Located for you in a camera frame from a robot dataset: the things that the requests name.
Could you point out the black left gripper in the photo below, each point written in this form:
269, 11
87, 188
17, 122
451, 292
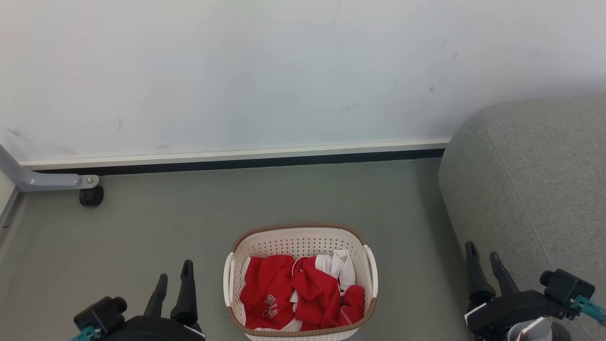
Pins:
151, 330

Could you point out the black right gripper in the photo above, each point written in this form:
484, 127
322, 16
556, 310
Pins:
506, 310

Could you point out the white plastic laundry basket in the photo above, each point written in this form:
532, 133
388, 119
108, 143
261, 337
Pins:
303, 241

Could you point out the red jersey with white lettering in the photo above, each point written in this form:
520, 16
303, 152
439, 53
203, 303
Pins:
265, 284

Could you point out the grey fabric sofa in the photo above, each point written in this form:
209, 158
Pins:
544, 189

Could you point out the black caster wheel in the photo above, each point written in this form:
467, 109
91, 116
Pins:
91, 196

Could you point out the red garment with white trim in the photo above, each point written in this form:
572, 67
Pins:
317, 293

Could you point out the white cloth garment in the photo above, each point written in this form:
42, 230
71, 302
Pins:
343, 270

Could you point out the white and black skirting board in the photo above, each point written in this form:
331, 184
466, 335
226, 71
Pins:
236, 160

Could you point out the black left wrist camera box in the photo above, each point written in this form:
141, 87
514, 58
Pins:
99, 315

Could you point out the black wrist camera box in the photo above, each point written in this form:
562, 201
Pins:
568, 286
99, 315

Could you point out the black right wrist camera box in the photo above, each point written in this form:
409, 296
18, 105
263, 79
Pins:
568, 286

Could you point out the grey metal frame leg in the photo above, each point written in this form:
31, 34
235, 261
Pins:
42, 181

